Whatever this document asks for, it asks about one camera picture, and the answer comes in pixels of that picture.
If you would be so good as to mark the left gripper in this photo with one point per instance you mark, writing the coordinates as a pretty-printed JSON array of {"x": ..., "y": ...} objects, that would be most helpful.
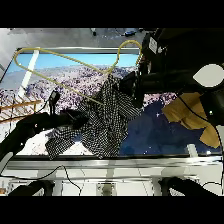
[{"x": 75, "y": 119}]

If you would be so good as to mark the checked shirt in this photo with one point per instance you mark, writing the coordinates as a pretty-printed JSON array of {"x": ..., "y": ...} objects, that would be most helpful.
[{"x": 106, "y": 123}]

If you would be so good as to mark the yellow clothes hanger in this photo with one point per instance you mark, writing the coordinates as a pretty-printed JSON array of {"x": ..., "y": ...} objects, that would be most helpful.
[{"x": 130, "y": 41}]

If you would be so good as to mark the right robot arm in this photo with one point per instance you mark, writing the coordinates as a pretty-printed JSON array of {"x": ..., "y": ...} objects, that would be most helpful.
[{"x": 206, "y": 78}]

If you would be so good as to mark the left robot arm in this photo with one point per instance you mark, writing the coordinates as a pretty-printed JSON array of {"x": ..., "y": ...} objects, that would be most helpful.
[{"x": 30, "y": 128}]

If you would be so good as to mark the tan garment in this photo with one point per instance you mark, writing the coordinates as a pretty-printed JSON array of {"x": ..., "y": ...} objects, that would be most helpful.
[{"x": 186, "y": 113}]

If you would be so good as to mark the black garment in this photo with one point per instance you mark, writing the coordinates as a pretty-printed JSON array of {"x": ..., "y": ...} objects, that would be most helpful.
[{"x": 193, "y": 46}]

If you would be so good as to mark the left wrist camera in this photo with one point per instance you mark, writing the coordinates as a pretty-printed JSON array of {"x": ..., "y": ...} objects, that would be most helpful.
[{"x": 54, "y": 96}]

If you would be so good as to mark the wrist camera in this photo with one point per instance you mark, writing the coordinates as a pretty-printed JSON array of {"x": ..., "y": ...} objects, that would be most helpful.
[
  {"x": 54, "y": 96},
  {"x": 151, "y": 45}
]

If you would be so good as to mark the silver frame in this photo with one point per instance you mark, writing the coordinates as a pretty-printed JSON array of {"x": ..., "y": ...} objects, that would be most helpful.
[{"x": 133, "y": 163}]

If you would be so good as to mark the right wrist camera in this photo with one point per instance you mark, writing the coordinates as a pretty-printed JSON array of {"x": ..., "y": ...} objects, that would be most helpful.
[{"x": 151, "y": 45}]

